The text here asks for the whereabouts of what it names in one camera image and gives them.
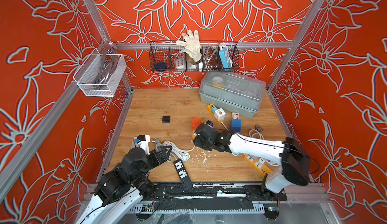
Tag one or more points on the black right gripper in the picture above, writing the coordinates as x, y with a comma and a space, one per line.
196, 141

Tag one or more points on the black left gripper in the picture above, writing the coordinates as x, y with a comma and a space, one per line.
158, 161

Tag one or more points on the orange-red cube adapter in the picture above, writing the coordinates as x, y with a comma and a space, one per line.
196, 121

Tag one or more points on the black power strip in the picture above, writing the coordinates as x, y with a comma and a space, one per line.
183, 175

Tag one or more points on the small black cube adapter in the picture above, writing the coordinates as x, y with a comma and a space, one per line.
165, 119

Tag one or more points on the short yellow power strip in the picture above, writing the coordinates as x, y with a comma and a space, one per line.
193, 135

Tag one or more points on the white teal plug adapter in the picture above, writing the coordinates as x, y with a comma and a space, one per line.
219, 115

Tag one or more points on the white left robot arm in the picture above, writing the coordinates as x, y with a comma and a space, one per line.
124, 187

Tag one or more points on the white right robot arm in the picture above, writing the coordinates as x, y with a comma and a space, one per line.
293, 161

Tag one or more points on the white socket in basket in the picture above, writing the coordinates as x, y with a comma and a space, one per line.
180, 63

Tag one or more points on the blue cube adapter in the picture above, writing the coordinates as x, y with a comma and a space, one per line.
236, 125

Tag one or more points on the grey plastic storage box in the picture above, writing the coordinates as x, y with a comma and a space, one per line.
233, 92

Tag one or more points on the blue power bank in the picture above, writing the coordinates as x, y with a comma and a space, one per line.
225, 57

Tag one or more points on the dark round item in basket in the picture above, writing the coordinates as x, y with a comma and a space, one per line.
160, 66

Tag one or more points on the white work glove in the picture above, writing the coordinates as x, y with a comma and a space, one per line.
191, 45

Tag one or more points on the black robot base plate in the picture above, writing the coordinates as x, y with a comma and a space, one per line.
207, 189

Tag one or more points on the black wire wall basket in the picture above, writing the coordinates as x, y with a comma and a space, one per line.
206, 56

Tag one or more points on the white wire wall basket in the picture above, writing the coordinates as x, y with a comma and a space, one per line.
101, 74

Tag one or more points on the aluminium frame post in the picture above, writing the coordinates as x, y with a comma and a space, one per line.
97, 19

